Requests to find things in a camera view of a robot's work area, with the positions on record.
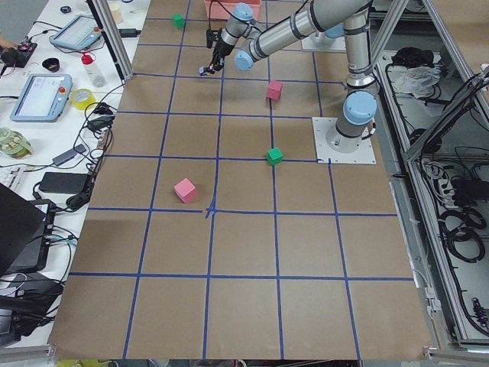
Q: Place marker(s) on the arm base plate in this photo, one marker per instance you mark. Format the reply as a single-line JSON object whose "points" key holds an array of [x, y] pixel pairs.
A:
{"points": [[333, 148], [328, 45]]}

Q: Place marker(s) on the black laptop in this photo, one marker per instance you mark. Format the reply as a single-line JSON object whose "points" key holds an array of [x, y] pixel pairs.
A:
{"points": [[25, 227]]}

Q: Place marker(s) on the teach pendant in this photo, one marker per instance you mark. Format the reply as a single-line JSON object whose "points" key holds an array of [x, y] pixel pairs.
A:
{"points": [[78, 35], [43, 98]]}

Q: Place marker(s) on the green cube near base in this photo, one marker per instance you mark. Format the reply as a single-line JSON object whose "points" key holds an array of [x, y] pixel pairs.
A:
{"points": [[274, 156]]}

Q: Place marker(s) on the pink cube far left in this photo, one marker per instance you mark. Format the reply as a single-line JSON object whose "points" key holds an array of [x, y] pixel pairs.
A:
{"points": [[185, 190]]}

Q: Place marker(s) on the pink cube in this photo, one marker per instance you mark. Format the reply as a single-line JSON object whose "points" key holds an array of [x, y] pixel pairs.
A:
{"points": [[185, 190], [274, 90]]}

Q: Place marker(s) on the yellow push button switch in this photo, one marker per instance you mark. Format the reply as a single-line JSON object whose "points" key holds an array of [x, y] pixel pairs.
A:
{"points": [[205, 71]]}

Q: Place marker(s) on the pink cube centre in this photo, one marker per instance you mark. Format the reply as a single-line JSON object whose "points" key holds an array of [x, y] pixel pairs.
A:
{"points": [[274, 90]]}

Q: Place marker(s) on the green cube near bin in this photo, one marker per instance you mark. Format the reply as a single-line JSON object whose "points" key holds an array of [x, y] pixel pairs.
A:
{"points": [[179, 21]]}

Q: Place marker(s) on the aluminium frame post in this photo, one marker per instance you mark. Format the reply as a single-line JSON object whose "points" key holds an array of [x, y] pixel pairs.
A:
{"points": [[101, 12]]}

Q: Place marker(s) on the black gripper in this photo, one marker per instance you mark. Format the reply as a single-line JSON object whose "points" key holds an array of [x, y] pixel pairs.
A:
{"points": [[222, 49]]}

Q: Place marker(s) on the black power adapter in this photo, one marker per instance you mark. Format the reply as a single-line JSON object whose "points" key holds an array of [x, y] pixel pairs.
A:
{"points": [[129, 32]]}

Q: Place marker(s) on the teach pendant far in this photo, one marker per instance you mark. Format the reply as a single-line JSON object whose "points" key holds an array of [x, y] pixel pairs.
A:
{"points": [[78, 35]]}

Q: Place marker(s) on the black bowl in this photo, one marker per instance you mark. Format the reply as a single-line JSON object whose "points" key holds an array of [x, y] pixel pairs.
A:
{"points": [[51, 64]]}

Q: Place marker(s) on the squeeze bottle red cap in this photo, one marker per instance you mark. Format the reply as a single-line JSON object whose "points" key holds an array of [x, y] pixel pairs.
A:
{"points": [[92, 70]]}

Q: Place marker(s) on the yellow tape roll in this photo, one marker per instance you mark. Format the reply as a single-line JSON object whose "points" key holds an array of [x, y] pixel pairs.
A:
{"points": [[82, 98]]}

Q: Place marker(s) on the pink plastic bin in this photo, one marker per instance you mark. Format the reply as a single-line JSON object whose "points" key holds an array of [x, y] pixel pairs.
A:
{"points": [[221, 10]]}

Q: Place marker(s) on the teach pendant near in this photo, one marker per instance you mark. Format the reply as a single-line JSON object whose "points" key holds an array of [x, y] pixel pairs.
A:
{"points": [[43, 98]]}

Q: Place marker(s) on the white plastic cup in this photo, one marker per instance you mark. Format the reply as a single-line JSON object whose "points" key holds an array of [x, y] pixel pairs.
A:
{"points": [[115, 9]]}

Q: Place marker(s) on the green glass jar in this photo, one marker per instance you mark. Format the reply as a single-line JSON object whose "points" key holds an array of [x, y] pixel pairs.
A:
{"points": [[14, 144]]}

